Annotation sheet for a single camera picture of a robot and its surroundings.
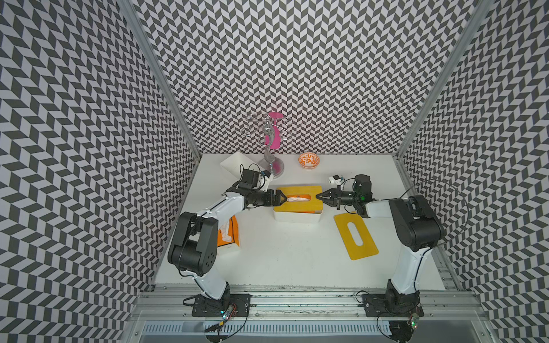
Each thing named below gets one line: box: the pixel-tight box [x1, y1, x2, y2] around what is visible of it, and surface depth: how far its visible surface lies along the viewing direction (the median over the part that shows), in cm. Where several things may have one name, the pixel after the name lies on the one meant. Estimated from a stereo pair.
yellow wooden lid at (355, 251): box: [333, 212, 379, 261], surface depth 91 cm
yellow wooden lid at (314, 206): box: [273, 185, 324, 214], surface depth 91 cm
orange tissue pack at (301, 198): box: [286, 194, 312, 203], surface depth 94 cm
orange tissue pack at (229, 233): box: [217, 215, 240, 248], surface depth 82 cm
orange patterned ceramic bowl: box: [298, 152, 321, 170], surface depth 116 cm
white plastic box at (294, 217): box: [273, 207, 324, 224], surface depth 93 cm
